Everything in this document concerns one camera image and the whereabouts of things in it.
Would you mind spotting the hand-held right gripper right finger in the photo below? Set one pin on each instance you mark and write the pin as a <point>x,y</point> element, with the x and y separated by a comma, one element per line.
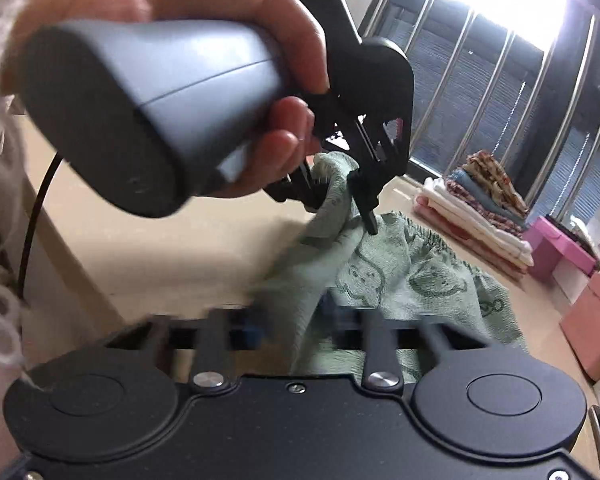
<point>380,345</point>

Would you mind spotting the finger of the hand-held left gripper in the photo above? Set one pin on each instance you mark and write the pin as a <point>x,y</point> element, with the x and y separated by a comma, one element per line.
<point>375,160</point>
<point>300,185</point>

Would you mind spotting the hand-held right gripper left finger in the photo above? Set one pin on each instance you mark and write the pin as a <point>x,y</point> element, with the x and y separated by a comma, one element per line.
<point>247,335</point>

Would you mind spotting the green bear print pants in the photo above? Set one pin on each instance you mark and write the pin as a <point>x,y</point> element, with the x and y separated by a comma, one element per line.
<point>405,280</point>

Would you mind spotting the stack of folded clothes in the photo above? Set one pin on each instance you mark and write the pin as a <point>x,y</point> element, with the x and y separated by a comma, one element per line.
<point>480,210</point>

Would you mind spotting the metal window grille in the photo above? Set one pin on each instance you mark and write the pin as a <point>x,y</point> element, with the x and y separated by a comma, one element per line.
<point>505,85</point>

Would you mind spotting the magenta pink box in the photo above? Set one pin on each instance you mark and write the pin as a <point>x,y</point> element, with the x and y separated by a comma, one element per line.
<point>555,245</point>

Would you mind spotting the large salmon pink box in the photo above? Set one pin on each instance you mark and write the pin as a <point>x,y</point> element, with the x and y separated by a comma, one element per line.
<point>595,330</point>

